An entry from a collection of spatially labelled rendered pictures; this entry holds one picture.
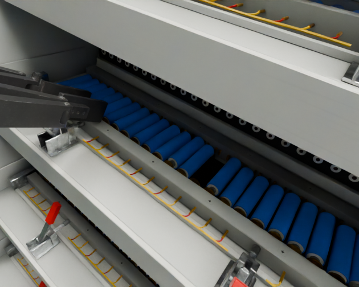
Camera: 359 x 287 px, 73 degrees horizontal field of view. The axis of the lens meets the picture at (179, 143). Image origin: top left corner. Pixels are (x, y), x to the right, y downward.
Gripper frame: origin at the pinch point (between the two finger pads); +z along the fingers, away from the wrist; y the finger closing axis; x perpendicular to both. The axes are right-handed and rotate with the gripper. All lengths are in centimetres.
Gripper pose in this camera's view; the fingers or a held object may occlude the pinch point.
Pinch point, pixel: (74, 103)
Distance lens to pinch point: 34.3
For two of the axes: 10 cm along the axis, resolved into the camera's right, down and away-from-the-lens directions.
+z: 4.5, -0.1, 8.9
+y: 7.8, 4.8, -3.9
